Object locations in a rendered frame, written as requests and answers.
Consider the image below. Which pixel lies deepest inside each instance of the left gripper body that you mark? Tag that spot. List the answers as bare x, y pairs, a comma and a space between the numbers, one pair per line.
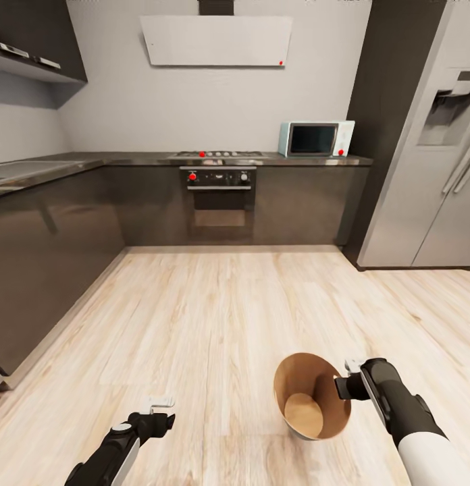
155, 423

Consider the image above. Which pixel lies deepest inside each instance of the trash can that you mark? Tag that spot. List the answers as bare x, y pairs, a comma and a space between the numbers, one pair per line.
307, 397

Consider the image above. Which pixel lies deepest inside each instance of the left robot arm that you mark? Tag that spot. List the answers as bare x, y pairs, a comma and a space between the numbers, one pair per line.
112, 462

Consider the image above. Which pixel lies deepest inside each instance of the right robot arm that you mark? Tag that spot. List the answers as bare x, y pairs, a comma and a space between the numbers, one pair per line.
429, 457

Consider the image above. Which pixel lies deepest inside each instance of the cabinet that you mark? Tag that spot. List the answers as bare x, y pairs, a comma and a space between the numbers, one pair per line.
37, 40

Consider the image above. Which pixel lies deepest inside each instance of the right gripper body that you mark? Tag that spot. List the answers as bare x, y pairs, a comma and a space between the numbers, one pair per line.
347, 388

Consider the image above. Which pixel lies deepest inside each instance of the oven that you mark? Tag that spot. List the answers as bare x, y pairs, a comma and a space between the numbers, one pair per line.
218, 200

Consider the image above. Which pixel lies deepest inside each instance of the fridge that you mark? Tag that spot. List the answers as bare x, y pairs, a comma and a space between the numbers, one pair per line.
411, 107

